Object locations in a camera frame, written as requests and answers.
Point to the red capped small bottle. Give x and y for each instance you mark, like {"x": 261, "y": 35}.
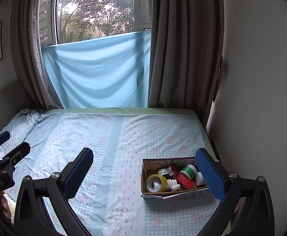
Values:
{"x": 172, "y": 170}

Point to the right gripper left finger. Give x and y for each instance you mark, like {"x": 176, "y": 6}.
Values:
{"x": 31, "y": 215}

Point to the checkered floral bed sheet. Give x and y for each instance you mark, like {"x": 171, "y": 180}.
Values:
{"x": 109, "y": 201}

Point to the window frame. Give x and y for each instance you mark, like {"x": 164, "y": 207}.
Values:
{"x": 67, "y": 21}

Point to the white pill bottle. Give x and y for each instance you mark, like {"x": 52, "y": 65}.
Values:
{"x": 170, "y": 185}

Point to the red rectangular box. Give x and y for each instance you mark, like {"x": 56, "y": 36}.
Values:
{"x": 184, "y": 181}

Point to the light blue cloth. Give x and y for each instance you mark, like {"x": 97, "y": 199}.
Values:
{"x": 108, "y": 72}

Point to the beige curtain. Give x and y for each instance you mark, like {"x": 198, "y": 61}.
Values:
{"x": 27, "y": 55}
{"x": 186, "y": 54}

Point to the yellow tape roll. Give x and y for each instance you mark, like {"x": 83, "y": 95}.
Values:
{"x": 154, "y": 178}

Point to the cardboard box with pink lining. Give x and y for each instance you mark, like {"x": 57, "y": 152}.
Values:
{"x": 151, "y": 166}

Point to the beige curtain left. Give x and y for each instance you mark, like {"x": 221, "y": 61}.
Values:
{"x": 27, "y": 55}

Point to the green lidded jar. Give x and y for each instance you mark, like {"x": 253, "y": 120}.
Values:
{"x": 189, "y": 171}

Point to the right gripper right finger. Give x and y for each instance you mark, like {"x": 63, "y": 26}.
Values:
{"x": 245, "y": 204}

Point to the white round jar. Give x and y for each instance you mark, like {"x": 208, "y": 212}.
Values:
{"x": 200, "y": 179}

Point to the white jar with black lid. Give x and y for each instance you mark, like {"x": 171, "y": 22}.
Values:
{"x": 163, "y": 172}

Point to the beige curtain right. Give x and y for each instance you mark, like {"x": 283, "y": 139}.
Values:
{"x": 186, "y": 54}

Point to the person's left hand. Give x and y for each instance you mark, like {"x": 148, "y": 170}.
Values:
{"x": 4, "y": 206}

